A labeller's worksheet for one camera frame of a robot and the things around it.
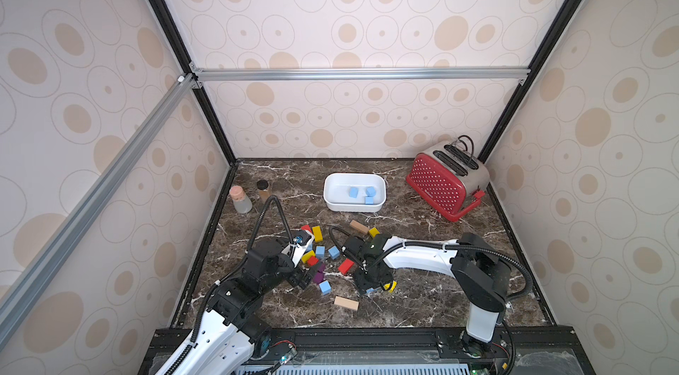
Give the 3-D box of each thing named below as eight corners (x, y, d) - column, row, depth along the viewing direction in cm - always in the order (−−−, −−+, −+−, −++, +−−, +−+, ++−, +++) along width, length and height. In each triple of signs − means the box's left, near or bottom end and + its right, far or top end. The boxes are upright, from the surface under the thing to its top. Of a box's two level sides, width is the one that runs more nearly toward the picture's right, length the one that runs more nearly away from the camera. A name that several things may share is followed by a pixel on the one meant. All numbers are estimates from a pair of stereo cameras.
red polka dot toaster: (437, 226, 101) (454, 193, 85) (408, 184, 114) (418, 149, 98) (484, 209, 106) (509, 175, 90) (451, 170, 119) (467, 135, 103)
